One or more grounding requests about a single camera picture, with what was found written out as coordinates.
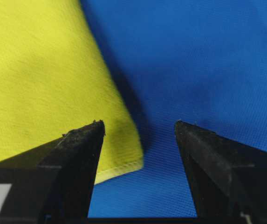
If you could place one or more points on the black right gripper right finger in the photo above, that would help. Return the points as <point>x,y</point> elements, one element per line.
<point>227,179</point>

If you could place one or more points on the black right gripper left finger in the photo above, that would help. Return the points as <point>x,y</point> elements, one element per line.
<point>52,183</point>

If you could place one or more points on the yellow-green towel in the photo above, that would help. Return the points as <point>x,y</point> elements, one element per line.
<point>53,79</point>

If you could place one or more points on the blue table cloth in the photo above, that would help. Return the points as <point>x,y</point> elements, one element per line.
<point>200,61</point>

